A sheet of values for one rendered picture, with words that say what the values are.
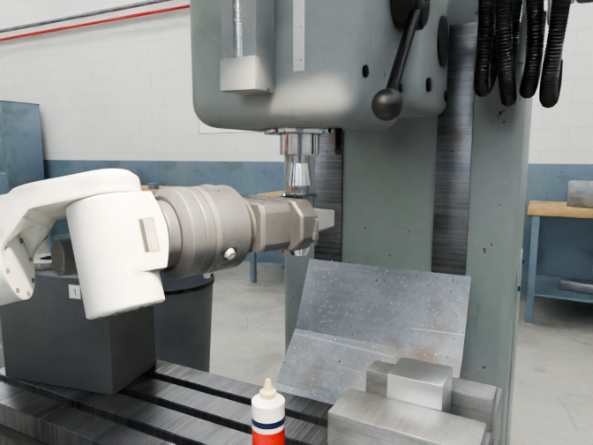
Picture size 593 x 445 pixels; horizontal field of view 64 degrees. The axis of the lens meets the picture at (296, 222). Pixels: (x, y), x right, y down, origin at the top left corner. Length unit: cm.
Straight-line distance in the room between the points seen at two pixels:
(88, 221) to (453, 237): 65
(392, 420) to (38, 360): 60
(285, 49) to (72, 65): 724
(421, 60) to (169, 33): 589
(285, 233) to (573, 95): 434
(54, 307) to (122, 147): 611
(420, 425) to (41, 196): 41
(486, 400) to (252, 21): 46
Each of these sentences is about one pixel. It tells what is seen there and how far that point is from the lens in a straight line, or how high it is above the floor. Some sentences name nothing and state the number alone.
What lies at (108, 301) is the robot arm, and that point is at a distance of 41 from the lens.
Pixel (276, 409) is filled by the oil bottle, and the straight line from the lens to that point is 60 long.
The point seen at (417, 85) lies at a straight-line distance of 64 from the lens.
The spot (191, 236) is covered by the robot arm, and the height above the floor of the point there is 121.
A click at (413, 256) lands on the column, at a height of 109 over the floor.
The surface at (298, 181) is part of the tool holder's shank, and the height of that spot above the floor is 125.
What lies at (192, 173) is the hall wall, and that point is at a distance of 608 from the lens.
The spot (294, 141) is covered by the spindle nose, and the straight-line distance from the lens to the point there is 55.
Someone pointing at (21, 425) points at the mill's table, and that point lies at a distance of 87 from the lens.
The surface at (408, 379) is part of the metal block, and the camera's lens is 55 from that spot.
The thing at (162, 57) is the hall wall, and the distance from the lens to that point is 648.
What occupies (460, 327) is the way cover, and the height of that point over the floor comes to 98.
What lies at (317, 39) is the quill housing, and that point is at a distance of 47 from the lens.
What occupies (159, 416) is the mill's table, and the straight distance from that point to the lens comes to 77.
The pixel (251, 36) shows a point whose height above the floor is 139.
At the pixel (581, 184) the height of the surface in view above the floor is 105.
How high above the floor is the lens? 128
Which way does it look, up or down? 8 degrees down
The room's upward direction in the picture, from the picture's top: straight up
